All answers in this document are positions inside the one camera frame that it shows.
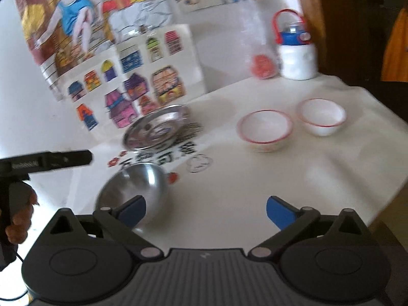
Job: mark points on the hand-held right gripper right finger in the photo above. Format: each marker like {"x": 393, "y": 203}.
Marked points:
{"x": 280, "y": 212}

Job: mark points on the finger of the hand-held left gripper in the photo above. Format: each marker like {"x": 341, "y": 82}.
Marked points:
{"x": 70, "y": 158}

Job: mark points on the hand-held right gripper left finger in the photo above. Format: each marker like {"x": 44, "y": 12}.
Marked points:
{"x": 132, "y": 212}

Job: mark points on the clear plastic bag red item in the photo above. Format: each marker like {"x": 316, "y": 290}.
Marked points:
{"x": 263, "y": 65}

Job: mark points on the steel plate with blue sticker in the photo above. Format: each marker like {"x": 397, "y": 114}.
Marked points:
{"x": 153, "y": 130}

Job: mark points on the white ceramic bowl red rim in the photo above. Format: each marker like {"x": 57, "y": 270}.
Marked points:
{"x": 322, "y": 114}
{"x": 264, "y": 127}

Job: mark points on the person's left hand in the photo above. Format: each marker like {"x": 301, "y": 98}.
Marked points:
{"x": 22, "y": 226}

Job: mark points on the child with fan drawing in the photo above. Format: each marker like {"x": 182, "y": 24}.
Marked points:
{"x": 70, "y": 16}

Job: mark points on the orange hanging cloth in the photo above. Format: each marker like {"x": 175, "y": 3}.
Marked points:
{"x": 397, "y": 47}

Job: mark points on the colourful houses drawing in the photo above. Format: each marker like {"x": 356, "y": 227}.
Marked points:
{"x": 134, "y": 70}

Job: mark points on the steel bowl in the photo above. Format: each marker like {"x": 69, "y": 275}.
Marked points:
{"x": 143, "y": 181}

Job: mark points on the white bottle blue red lid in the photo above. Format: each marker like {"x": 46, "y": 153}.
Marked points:
{"x": 299, "y": 60}

